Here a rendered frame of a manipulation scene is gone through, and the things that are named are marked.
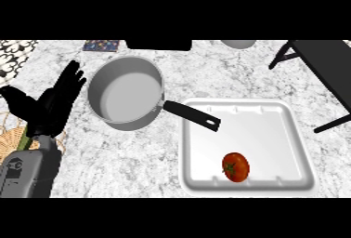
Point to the colourful patterned mat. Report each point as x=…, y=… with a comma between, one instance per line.
x=101, y=45

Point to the red tomato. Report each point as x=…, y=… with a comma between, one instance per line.
x=237, y=166

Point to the white plastic tray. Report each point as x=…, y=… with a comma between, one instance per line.
x=250, y=145

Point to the wicker basket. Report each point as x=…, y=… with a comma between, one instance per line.
x=14, y=136

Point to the black and white patterned cloth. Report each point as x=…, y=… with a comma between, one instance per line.
x=13, y=57

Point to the black tiered shelf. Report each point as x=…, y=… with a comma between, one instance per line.
x=325, y=68

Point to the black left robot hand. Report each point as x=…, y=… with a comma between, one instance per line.
x=52, y=102

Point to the black appliance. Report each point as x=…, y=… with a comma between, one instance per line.
x=160, y=45

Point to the grey round bowl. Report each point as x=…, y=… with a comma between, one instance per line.
x=238, y=43

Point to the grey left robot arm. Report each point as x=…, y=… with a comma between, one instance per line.
x=26, y=169

